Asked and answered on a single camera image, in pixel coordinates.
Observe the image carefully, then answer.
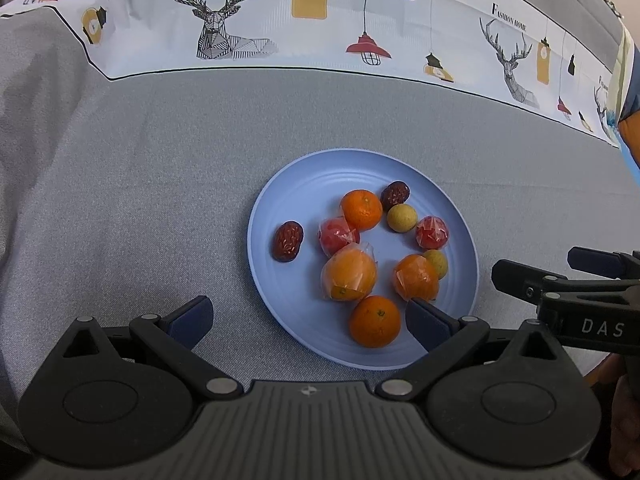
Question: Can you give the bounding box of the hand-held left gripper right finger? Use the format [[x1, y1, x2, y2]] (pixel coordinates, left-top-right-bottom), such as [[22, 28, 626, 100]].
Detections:
[[375, 297, 563, 402]]

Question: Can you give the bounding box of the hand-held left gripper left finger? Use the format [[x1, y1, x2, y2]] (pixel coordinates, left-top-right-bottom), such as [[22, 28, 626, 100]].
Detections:
[[60, 296, 246, 401]]

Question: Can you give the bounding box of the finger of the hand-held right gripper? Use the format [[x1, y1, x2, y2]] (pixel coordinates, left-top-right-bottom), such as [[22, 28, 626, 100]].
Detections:
[[491, 259, 640, 306], [567, 246, 640, 278]]

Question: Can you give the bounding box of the plastic-wrapped orange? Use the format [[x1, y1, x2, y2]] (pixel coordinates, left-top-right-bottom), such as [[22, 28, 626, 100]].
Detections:
[[320, 241, 378, 303], [391, 253, 441, 303]]

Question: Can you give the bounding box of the small bare tangerine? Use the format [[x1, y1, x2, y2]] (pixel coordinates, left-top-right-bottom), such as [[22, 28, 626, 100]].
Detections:
[[340, 189, 384, 232], [348, 295, 402, 349]]

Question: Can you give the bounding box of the small yellow plum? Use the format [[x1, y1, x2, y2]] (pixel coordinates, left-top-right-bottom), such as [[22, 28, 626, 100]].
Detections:
[[387, 203, 419, 233], [422, 249, 449, 281]]

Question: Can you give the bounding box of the plastic-wrapped red tomato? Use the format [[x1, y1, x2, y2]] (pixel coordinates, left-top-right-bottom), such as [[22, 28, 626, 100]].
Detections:
[[318, 216, 362, 257], [415, 215, 450, 251]]

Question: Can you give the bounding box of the dried red date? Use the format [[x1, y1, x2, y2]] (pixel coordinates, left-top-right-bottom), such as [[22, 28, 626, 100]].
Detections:
[[380, 180, 412, 212], [271, 220, 305, 263]]

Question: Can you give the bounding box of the blue round plate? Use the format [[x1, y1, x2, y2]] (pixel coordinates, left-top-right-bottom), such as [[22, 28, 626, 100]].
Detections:
[[246, 148, 480, 372]]

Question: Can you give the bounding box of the orange and blue cloth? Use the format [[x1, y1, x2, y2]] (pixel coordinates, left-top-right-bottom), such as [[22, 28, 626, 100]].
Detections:
[[600, 30, 640, 171]]

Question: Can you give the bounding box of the grey printed tablecloth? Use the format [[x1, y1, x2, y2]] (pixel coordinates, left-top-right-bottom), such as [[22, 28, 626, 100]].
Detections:
[[0, 0, 640, 461]]

